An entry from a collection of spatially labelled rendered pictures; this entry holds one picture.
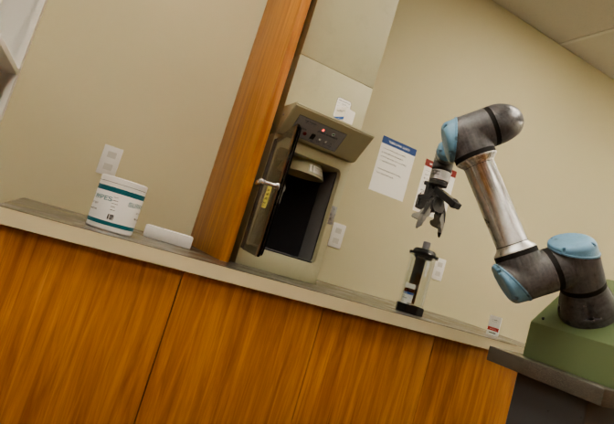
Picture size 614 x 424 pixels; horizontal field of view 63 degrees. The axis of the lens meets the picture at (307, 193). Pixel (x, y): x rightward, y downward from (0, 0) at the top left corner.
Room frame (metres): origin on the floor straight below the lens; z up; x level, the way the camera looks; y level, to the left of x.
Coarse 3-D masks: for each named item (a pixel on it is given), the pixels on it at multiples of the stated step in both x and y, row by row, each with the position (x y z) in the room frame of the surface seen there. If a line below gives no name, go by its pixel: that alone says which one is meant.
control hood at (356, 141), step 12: (288, 108) 1.67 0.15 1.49; (300, 108) 1.63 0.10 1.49; (312, 108) 1.64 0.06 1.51; (288, 120) 1.66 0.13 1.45; (324, 120) 1.67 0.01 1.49; (336, 120) 1.68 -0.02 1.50; (348, 132) 1.72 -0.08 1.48; (360, 132) 1.72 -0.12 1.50; (312, 144) 1.75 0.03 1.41; (348, 144) 1.76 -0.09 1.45; (360, 144) 1.76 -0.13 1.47; (336, 156) 1.81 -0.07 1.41; (348, 156) 1.80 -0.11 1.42
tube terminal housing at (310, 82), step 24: (312, 72) 1.74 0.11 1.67; (336, 72) 1.78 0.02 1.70; (288, 96) 1.72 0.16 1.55; (312, 96) 1.76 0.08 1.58; (336, 96) 1.79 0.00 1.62; (360, 96) 1.83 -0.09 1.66; (360, 120) 1.84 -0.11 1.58; (264, 168) 1.72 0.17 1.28; (336, 168) 1.83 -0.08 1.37; (336, 192) 1.84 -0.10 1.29; (240, 240) 1.73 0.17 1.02; (264, 264) 1.76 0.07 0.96; (288, 264) 1.80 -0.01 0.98; (312, 264) 1.83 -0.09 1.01
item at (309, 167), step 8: (296, 160) 1.82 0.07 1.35; (304, 160) 1.81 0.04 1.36; (296, 168) 1.80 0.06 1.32; (304, 168) 1.80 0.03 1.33; (312, 168) 1.81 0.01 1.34; (320, 168) 1.85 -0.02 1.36; (296, 176) 1.96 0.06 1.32; (304, 176) 1.96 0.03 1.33; (312, 176) 1.94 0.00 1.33; (320, 176) 1.84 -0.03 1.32
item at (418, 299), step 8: (416, 256) 1.83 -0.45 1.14; (424, 256) 1.81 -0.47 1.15; (408, 264) 1.86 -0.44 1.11; (416, 264) 1.83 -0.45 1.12; (424, 264) 1.82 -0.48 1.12; (432, 264) 1.83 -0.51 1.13; (408, 272) 1.84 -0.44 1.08; (416, 272) 1.82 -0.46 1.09; (424, 272) 1.82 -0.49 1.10; (408, 280) 1.83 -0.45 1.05; (416, 280) 1.82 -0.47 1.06; (424, 280) 1.82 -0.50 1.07; (408, 288) 1.83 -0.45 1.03; (416, 288) 1.82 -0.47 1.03; (424, 288) 1.82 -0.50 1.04; (400, 296) 1.85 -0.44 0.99; (408, 296) 1.82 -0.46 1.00; (416, 296) 1.82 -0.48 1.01; (424, 296) 1.83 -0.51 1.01; (416, 304) 1.82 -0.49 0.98
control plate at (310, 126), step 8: (296, 120) 1.66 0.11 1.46; (304, 120) 1.66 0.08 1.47; (312, 120) 1.67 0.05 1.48; (304, 128) 1.69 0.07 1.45; (312, 128) 1.69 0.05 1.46; (320, 128) 1.69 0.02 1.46; (328, 128) 1.70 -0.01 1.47; (304, 136) 1.72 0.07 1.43; (320, 136) 1.72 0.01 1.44; (328, 136) 1.72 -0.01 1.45; (336, 136) 1.73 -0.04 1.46; (344, 136) 1.73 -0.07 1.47; (320, 144) 1.75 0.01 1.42; (328, 144) 1.75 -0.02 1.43; (336, 144) 1.75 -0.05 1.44
